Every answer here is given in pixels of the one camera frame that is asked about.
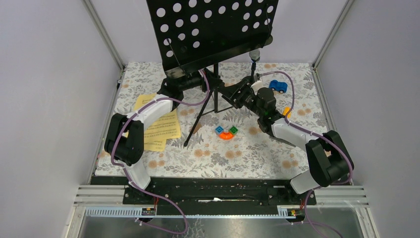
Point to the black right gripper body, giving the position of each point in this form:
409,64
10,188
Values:
246,97

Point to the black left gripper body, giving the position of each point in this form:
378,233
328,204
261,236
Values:
191,82

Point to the black music stand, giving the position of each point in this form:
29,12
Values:
195,34

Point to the yellow sheet music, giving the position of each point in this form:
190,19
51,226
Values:
169,125
152,141

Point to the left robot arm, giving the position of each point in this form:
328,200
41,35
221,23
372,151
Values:
126,133

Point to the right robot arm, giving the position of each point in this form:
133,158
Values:
327,156

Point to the black microphone stand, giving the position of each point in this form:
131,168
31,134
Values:
253,69

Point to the green toy brick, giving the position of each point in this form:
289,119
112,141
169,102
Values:
233,130

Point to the blue toy car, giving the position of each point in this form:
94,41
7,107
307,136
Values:
278,86

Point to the blue toy brick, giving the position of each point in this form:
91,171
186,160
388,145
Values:
219,130

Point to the silver microphone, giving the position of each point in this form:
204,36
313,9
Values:
255,55

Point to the wooden block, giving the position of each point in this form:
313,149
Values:
196,128

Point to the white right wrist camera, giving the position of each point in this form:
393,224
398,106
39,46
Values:
258,84

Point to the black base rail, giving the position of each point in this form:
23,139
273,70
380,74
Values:
211,196

